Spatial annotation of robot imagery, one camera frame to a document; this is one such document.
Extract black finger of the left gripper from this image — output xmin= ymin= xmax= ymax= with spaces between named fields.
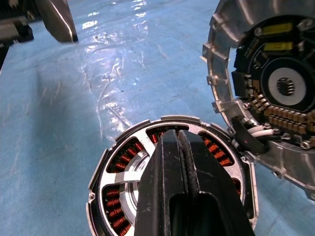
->
xmin=36 ymin=0 xmax=79 ymax=44

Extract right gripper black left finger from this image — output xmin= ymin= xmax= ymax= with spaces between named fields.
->
xmin=134 ymin=129 xmax=192 ymax=236

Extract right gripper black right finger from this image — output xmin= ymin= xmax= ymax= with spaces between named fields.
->
xmin=179 ymin=130 xmax=255 ymax=236

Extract motor stator housing copper coils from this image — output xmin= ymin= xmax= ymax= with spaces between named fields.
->
xmin=86 ymin=114 xmax=259 ymax=236

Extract silver motor cover circuit board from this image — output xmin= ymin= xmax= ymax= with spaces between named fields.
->
xmin=201 ymin=0 xmax=315 ymax=201

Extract blue plastic table cover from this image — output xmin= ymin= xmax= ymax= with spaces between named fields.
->
xmin=0 ymin=0 xmax=315 ymax=236

